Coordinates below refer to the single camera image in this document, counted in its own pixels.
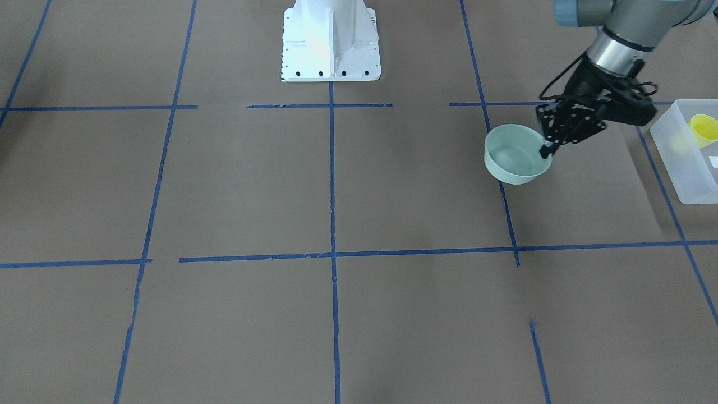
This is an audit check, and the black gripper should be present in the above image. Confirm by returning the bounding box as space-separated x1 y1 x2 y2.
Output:
535 53 657 159

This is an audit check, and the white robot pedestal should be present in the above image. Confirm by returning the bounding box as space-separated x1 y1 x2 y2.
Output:
280 1 382 82

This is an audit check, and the yellow plastic cup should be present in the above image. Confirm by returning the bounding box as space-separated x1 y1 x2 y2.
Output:
670 113 717 154

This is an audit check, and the clear plastic bin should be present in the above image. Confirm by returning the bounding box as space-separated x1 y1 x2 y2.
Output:
650 99 717 205

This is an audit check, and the mint green bowl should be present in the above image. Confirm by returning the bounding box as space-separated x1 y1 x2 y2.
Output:
483 125 553 186

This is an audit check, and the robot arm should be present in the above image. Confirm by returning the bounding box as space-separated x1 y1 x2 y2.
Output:
536 1 716 159

